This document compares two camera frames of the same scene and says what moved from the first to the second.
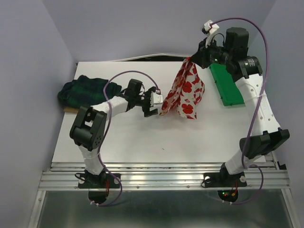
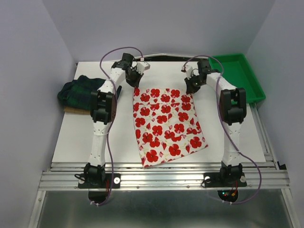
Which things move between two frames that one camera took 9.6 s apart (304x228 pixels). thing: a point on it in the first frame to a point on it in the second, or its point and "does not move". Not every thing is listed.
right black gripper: [200, 57] to [189, 88]
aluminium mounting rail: [164, 176] does not move
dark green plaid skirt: [85, 92] does not move
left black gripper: [146, 110] to [135, 83]
